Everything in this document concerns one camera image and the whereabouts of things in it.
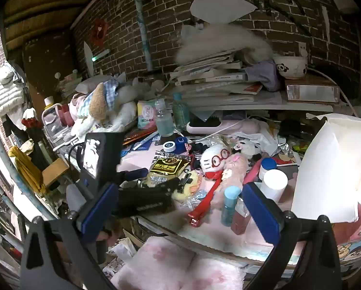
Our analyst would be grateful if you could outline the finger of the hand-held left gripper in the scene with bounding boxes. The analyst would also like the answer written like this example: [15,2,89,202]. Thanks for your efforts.
[116,177,181,218]
[118,167,149,182]

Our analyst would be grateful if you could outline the brown cardboard box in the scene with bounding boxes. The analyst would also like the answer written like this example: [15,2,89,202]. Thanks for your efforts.
[285,77,341,104]

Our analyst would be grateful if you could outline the pink fluffy plush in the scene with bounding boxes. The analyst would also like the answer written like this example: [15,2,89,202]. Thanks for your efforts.
[212,152,249,212]

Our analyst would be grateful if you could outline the green striped wrapper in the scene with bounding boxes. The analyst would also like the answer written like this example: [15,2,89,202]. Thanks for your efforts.
[292,143,312,154]

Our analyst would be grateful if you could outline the pink printed paper bag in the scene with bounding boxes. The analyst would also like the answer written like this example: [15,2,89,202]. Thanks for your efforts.
[291,112,361,280]

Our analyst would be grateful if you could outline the clear plastic bottle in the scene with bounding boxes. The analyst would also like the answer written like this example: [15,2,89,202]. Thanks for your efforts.
[154,98,175,137]

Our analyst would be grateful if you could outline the white pen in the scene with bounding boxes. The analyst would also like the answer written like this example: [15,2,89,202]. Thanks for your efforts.
[133,131,158,151]

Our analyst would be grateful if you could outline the clear plastic bag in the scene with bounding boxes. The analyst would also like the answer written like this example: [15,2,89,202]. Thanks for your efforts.
[203,133,240,154]

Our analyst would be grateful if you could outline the dog plush plaid cloth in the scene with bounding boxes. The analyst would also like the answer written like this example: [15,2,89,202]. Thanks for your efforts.
[70,80,139,136]

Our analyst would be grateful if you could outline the yellow cloth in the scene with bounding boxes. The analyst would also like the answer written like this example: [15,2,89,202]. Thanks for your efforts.
[8,146,48,195]

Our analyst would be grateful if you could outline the white plastic basket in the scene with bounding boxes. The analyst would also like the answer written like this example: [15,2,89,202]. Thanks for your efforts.
[41,103,78,152]

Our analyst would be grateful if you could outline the white cylinder jar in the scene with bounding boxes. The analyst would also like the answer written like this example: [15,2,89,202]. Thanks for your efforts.
[260,169,288,203]

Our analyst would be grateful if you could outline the pastel tissue packet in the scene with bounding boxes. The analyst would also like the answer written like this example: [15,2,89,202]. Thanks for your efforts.
[137,100,158,129]

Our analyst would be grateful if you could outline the green plastic bottle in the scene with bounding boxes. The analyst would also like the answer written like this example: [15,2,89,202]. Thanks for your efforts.
[172,93,189,132]

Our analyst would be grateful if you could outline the white fluffy fur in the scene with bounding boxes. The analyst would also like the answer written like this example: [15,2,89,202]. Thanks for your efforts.
[175,24,273,65]

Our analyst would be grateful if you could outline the white panda bowl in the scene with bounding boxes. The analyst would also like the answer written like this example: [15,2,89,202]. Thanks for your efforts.
[273,55,308,80]

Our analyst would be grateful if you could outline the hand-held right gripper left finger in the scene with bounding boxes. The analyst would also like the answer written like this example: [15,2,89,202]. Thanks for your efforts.
[20,183,120,290]

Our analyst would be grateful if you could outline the black yellow snack packet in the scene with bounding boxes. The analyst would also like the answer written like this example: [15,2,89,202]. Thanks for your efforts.
[146,155,191,188]

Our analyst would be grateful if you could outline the pink bottle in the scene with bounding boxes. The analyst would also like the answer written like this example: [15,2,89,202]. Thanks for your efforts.
[230,198,255,234]

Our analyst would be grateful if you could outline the rolled poster tube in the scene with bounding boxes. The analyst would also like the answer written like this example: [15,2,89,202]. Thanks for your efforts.
[132,0,154,71]

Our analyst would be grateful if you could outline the black white plush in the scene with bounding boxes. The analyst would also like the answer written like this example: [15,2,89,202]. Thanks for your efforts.
[232,137,263,160]

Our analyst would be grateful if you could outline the white bottle blue cap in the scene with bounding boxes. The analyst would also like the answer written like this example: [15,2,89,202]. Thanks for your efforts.
[258,158,277,182]

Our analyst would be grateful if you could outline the green glow stick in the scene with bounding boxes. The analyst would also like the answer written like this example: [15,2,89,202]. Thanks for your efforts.
[91,48,111,61]

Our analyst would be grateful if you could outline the white puffer jacket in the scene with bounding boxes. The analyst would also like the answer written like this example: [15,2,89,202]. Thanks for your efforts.
[0,63,25,120]

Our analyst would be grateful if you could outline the red rose bouquet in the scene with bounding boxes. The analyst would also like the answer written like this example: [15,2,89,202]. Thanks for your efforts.
[21,109,43,132]

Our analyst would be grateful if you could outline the red heart decoration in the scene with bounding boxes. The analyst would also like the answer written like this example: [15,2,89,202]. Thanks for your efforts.
[89,18,110,47]

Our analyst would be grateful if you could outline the white shelf board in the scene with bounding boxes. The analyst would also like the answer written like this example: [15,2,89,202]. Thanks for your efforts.
[187,92,335,113]

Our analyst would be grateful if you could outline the pink printed desk mat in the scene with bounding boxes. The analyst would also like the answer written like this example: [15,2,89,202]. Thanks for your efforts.
[120,145,299,257]

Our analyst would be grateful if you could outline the stack of books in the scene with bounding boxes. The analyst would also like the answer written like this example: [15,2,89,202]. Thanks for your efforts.
[168,50,264,103]

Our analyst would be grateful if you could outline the orange pencils bundle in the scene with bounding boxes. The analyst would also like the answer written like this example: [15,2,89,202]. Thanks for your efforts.
[123,128,158,145]

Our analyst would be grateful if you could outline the white paper sheet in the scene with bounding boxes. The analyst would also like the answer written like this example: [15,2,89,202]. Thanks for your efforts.
[190,0,257,25]

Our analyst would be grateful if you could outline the light blue bottle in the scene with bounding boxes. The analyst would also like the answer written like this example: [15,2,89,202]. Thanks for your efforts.
[221,186,241,227]

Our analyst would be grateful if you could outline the white power cable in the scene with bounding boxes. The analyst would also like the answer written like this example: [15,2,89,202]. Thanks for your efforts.
[308,66,359,118]

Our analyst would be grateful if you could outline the purple cloth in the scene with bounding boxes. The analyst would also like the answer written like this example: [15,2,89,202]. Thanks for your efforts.
[245,60,282,92]

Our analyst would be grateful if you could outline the pink tube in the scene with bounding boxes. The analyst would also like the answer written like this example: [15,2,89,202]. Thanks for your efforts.
[244,157,264,185]

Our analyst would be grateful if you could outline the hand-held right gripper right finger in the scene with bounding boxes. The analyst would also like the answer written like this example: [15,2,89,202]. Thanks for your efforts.
[242,182,343,290]

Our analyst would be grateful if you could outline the red plastic clip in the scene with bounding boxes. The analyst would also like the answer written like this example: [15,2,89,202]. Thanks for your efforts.
[187,177,225,228]

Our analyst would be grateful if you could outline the white cat plush red glasses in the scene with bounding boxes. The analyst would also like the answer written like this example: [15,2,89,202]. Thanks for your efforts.
[199,143,233,179]

